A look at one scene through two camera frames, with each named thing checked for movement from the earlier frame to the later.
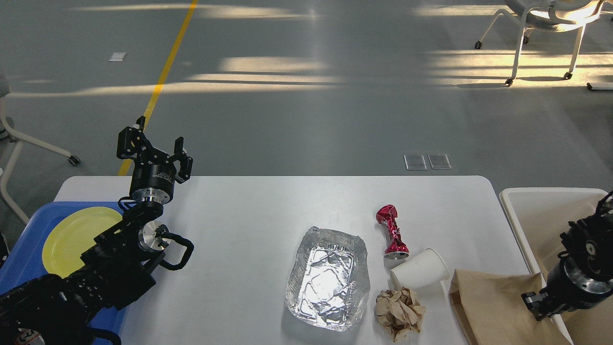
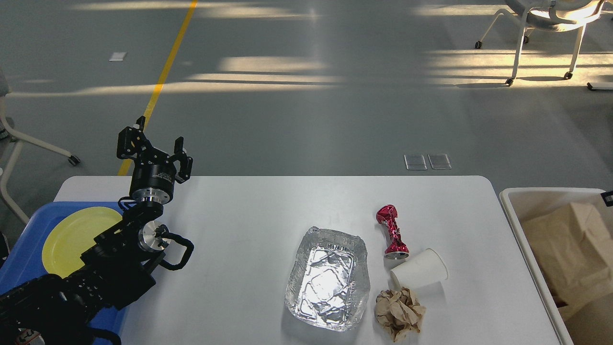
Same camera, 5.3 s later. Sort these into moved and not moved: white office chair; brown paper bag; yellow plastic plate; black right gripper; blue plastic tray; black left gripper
Moved: black right gripper; brown paper bag
Not moved: black left gripper; blue plastic tray; yellow plastic plate; white office chair
